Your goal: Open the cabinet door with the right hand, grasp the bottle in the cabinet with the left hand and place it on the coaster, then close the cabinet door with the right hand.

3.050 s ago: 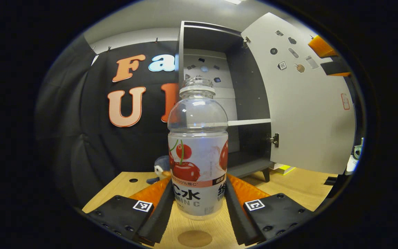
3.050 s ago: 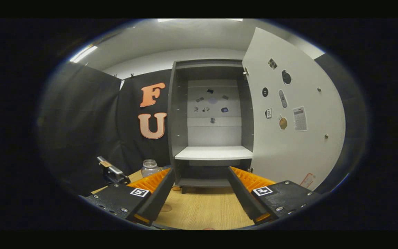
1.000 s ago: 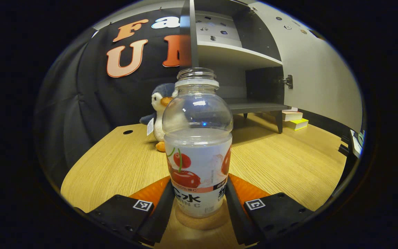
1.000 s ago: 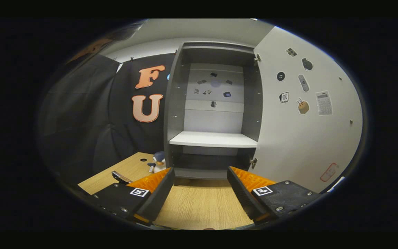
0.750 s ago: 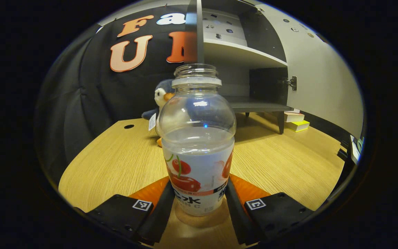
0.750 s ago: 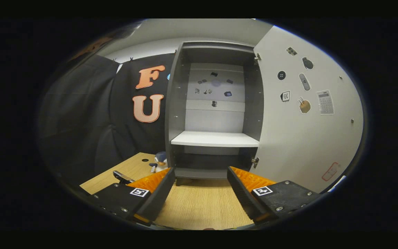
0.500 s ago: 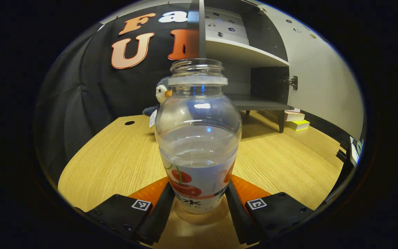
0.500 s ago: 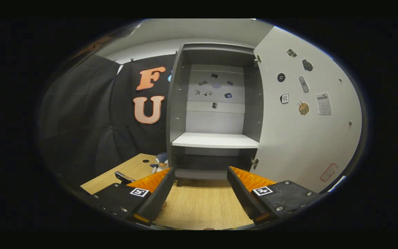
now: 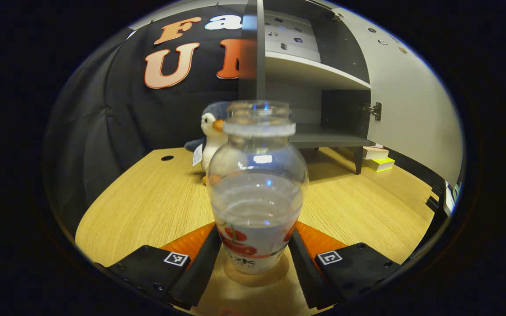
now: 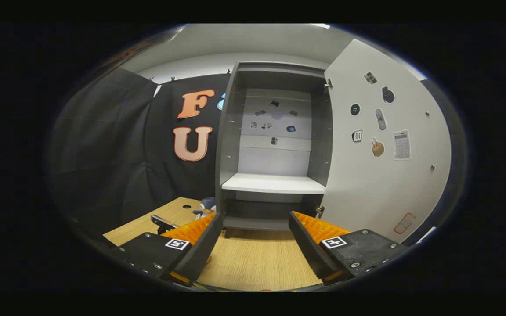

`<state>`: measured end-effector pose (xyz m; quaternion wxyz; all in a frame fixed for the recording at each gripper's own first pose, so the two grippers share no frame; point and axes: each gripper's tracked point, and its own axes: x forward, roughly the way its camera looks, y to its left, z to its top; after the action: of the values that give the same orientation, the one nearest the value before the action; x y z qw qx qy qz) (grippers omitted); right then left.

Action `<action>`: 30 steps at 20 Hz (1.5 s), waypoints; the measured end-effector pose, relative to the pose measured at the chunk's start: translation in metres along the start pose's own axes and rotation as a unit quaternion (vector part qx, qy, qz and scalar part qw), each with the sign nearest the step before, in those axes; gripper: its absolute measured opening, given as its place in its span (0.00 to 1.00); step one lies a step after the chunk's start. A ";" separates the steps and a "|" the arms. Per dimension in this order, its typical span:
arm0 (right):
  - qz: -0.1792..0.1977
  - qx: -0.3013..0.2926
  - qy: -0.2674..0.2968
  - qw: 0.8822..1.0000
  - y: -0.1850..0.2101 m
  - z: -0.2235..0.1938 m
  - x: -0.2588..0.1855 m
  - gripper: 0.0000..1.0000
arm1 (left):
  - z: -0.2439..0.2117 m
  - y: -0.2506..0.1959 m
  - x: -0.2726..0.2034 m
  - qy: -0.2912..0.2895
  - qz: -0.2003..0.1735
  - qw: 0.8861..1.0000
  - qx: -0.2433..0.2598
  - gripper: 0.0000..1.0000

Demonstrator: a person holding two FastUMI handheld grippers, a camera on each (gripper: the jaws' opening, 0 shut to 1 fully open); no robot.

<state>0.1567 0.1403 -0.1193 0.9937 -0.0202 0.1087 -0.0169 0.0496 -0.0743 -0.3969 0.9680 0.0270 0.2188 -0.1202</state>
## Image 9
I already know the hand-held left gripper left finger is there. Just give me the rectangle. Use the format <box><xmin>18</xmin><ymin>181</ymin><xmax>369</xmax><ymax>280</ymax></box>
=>
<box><xmin>95</xmin><ymin>224</ymin><xmax>223</xmax><ymax>310</ymax></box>

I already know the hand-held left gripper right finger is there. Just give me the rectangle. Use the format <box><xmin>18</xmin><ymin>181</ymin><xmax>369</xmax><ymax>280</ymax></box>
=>
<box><xmin>288</xmin><ymin>222</ymin><xmax>401</xmax><ymax>310</ymax></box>

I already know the clear bottle with cherry label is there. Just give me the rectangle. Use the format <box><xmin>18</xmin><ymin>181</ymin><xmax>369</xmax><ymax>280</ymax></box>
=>
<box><xmin>206</xmin><ymin>100</ymin><xmax>310</xmax><ymax>275</ymax></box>

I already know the white cabinet door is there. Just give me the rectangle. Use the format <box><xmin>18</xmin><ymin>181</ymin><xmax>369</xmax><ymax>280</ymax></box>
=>
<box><xmin>323</xmin><ymin>0</ymin><xmax>464</xmax><ymax>187</ymax></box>

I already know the grey cabinet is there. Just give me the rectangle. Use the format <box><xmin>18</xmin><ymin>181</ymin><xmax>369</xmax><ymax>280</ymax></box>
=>
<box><xmin>238</xmin><ymin>0</ymin><xmax>383</xmax><ymax>175</ymax></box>

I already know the penguin plush toy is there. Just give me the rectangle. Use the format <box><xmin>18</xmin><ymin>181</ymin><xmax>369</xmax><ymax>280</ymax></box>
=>
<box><xmin>184</xmin><ymin>102</ymin><xmax>236</xmax><ymax>185</ymax></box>

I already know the white book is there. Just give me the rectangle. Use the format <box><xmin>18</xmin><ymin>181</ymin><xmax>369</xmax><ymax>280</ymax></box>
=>
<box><xmin>363</xmin><ymin>146</ymin><xmax>390</xmax><ymax>160</ymax></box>

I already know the black backdrop cloth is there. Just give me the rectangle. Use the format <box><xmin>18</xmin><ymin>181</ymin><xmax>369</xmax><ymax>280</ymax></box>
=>
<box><xmin>44</xmin><ymin>4</ymin><xmax>253</xmax><ymax>233</ymax></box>

